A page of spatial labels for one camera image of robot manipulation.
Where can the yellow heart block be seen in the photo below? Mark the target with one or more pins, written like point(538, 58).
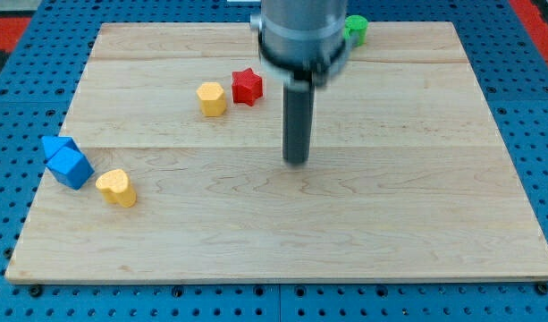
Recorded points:
point(116, 188)

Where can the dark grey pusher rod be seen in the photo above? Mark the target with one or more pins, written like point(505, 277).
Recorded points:
point(298, 106)

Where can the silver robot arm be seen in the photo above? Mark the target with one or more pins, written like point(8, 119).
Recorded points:
point(301, 42)

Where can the red star block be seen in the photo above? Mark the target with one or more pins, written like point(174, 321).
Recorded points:
point(247, 87)

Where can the yellow hexagon block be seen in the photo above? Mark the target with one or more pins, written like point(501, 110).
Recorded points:
point(211, 98)

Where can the blue triangle block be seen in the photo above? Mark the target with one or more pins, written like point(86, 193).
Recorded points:
point(52, 144)

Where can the wooden board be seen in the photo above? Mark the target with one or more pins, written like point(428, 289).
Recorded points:
point(408, 179)

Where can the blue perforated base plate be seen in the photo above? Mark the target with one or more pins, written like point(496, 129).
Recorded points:
point(39, 79)

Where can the green cylinder block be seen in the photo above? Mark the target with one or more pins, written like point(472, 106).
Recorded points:
point(355, 29)

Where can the blue cube block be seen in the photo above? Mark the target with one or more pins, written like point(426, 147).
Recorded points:
point(70, 167)

